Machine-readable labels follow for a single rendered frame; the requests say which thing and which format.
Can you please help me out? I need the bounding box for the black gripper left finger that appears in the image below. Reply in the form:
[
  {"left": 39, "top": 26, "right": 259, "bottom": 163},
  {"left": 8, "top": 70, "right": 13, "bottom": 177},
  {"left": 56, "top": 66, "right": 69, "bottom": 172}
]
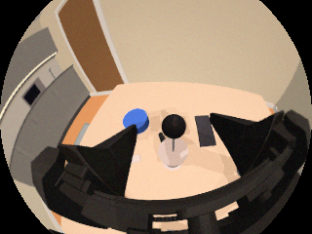
[{"left": 58, "top": 125, "right": 137, "bottom": 198}]

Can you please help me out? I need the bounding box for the glass french press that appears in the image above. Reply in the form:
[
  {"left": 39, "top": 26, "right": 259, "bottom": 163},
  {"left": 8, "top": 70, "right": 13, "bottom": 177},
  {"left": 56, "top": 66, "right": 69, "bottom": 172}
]
[{"left": 159, "top": 114, "right": 188, "bottom": 171}]

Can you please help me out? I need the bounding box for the blue short cylinder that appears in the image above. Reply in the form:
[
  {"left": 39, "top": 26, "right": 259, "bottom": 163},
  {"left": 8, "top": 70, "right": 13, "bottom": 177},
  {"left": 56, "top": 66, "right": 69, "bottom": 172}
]
[{"left": 122, "top": 108, "right": 149, "bottom": 136}]

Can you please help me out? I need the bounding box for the black flat rectangular slab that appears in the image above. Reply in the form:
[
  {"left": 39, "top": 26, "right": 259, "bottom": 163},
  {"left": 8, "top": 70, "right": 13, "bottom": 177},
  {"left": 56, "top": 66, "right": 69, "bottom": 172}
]
[{"left": 195, "top": 114, "right": 217, "bottom": 148}]

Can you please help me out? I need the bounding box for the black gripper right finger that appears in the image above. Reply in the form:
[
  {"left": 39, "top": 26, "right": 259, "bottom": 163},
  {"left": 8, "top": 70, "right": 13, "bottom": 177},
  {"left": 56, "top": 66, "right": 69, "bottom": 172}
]
[{"left": 210, "top": 109, "right": 285, "bottom": 176}]

